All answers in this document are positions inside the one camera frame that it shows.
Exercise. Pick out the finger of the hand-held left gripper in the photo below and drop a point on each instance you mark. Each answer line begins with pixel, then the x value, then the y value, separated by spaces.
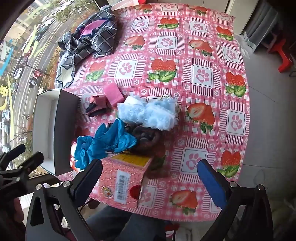
pixel 31 163
pixel 13 153

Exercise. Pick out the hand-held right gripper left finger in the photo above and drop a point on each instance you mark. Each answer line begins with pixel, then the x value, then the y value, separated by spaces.
pixel 89 178

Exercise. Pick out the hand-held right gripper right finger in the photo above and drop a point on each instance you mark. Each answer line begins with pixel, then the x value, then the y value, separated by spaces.
pixel 211 183

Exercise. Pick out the white storage box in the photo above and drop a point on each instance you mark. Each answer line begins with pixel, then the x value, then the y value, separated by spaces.
pixel 44 125

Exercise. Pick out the pink navy striped sock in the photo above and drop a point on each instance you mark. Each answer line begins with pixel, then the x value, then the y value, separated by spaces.
pixel 97 104

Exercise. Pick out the light blue fluffy cloth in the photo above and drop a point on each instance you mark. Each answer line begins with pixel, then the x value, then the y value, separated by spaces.
pixel 148 113

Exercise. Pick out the pink sponge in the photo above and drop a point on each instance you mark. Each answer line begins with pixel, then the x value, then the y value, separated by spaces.
pixel 113 92

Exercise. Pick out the person's left forearm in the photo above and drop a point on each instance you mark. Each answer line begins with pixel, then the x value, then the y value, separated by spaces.
pixel 16 213

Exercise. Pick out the pink patterned carton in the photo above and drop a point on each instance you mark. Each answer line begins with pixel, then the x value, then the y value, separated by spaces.
pixel 124 176

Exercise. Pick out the person's jeans legs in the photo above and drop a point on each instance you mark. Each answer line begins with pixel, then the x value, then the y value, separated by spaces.
pixel 120 224

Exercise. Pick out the brown fuzzy scrunchie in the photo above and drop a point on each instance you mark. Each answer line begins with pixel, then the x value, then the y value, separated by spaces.
pixel 148 139

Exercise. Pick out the pink strawberry print tablecloth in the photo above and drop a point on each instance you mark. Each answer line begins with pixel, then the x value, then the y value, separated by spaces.
pixel 175 92

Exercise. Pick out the grey plaid cloth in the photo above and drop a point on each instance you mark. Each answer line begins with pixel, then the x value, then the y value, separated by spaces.
pixel 92 41

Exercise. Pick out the red plastic stool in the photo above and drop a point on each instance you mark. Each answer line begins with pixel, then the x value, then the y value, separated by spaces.
pixel 283 58

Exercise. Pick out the grey curtain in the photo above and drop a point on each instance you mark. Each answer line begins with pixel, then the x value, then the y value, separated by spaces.
pixel 263 20

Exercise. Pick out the white cabinet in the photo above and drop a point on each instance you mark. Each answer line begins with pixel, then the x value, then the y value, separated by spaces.
pixel 239 14

